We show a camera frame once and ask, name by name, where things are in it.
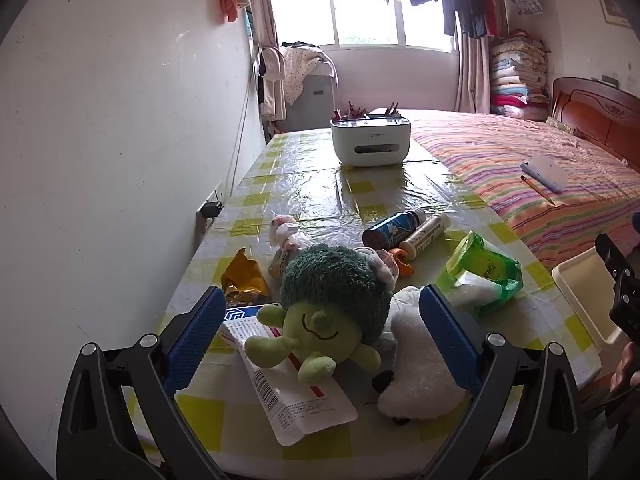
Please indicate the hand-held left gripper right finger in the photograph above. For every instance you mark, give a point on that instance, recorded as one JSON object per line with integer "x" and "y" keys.
{"x": 445, "y": 335}

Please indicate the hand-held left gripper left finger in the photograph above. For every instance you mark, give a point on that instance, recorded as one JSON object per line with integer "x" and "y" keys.
{"x": 195, "y": 340}

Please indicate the cream plastic bin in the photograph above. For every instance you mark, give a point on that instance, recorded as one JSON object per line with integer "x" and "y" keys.
{"x": 585, "y": 285}

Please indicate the green wet wipes packet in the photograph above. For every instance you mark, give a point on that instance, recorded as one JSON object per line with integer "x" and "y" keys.
{"x": 480, "y": 270}

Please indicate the orange-yellow snack bag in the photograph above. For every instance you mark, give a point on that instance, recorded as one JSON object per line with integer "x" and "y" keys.
{"x": 242, "y": 277}

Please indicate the orange peel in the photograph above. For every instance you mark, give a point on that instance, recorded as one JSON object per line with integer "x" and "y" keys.
{"x": 402, "y": 262}

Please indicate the brown bottle blue label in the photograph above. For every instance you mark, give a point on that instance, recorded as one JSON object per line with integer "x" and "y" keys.
{"x": 390, "y": 230}

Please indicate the green plush toy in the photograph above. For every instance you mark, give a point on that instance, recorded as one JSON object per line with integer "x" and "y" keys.
{"x": 335, "y": 285}

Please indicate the white medicine box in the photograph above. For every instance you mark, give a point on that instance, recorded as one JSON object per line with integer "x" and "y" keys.
{"x": 300, "y": 410}

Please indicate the person's right hand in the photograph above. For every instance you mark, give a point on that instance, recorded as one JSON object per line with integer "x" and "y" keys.
{"x": 627, "y": 362}

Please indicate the white plush toy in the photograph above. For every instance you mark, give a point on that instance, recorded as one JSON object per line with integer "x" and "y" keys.
{"x": 420, "y": 370}

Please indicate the white tube bottle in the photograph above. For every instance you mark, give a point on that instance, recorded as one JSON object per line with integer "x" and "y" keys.
{"x": 425, "y": 235}

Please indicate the black charger plug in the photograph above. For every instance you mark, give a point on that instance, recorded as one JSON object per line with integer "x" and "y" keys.
{"x": 212, "y": 208}

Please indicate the crumpled white plastic bag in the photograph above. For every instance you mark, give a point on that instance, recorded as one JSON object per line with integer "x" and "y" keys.
{"x": 287, "y": 232}

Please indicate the yellow pen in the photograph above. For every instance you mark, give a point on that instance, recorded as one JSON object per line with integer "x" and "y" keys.
{"x": 537, "y": 190}

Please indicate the white and blue case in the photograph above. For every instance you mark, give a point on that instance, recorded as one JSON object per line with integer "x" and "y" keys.
{"x": 545, "y": 172}

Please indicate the bed with striped sheet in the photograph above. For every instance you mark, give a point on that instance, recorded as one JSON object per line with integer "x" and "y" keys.
{"x": 500, "y": 160}

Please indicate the floral pillow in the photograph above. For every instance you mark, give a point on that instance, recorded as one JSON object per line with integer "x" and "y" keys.
{"x": 562, "y": 125}

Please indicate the wooden bed headboard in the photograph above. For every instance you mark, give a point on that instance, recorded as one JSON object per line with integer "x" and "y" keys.
{"x": 595, "y": 110}

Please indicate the white desk organizer box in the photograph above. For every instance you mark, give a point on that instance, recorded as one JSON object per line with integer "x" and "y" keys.
{"x": 370, "y": 137}

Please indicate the small grey box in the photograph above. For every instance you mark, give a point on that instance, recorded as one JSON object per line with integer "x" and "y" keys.
{"x": 609, "y": 80}

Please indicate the bunch of pens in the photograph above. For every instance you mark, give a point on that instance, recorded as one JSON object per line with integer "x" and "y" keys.
{"x": 356, "y": 110}

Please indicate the stack of folded quilts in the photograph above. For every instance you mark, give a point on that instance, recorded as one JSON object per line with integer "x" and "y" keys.
{"x": 517, "y": 75}

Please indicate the beige curtain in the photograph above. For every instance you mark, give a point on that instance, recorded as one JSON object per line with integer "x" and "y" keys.
{"x": 472, "y": 75}
{"x": 260, "y": 5}

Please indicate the beige hanging coat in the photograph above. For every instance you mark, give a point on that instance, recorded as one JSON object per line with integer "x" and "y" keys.
{"x": 270, "y": 85}

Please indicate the grey cabinet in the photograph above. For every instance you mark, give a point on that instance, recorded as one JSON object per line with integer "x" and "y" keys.
{"x": 315, "y": 102}

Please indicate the white spotted cloth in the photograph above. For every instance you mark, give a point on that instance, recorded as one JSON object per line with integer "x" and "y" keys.
{"x": 300, "y": 67}

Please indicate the window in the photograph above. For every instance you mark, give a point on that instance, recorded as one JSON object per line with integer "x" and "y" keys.
{"x": 365, "y": 15}

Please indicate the wall socket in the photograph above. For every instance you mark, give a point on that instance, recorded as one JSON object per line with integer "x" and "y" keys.
{"x": 207, "y": 220}

